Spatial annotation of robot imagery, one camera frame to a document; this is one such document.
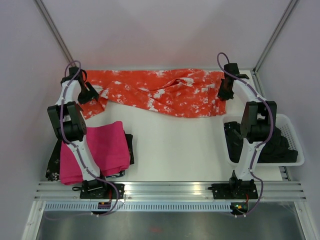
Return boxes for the orange white-speckled trousers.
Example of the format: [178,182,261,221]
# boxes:
[81,68,226,119]

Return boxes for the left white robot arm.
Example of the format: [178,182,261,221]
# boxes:
[47,66,101,183]

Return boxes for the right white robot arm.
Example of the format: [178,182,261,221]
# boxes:
[217,63,277,198]

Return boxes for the folded magenta trousers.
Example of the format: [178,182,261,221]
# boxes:
[60,121,131,185]

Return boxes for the white plastic basket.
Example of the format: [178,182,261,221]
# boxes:
[221,114,305,167]

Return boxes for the black clothes in basket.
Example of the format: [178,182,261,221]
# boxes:
[224,121,298,164]

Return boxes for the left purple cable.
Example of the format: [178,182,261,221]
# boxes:
[59,60,106,183]

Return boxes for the purple cable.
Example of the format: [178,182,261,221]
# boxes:
[216,52,274,181]
[59,60,106,183]

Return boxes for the left aluminium frame post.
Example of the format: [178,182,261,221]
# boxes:
[33,0,74,63]

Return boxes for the aluminium frame post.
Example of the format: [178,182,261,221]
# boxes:
[252,0,300,75]
[33,0,74,63]

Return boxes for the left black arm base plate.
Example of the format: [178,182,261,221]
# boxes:
[79,182,125,200]

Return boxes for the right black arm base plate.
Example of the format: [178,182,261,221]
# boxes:
[208,183,259,200]

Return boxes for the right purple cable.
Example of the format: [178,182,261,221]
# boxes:
[216,52,274,181]

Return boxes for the right aluminium frame post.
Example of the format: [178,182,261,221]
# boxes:
[252,0,300,75]

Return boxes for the white slotted cable duct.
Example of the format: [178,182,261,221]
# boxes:
[44,201,232,213]

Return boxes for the aluminium mounting rail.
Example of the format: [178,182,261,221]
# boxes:
[33,181,307,202]

